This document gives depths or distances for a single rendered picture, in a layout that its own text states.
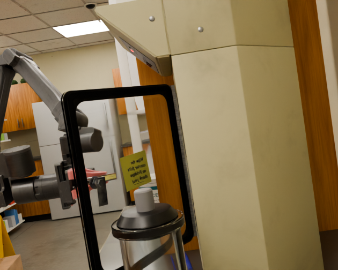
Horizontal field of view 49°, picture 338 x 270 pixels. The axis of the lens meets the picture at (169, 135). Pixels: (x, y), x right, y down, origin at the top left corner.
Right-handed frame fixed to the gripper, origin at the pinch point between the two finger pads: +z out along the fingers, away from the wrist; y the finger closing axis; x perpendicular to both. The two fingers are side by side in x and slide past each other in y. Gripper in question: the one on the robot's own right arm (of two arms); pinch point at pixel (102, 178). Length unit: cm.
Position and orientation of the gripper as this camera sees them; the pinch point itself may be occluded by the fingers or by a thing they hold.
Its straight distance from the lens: 85.0
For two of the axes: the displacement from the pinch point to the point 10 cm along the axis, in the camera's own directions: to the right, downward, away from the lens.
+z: 9.9, -1.7, -0.3
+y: -1.7, -9.8, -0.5
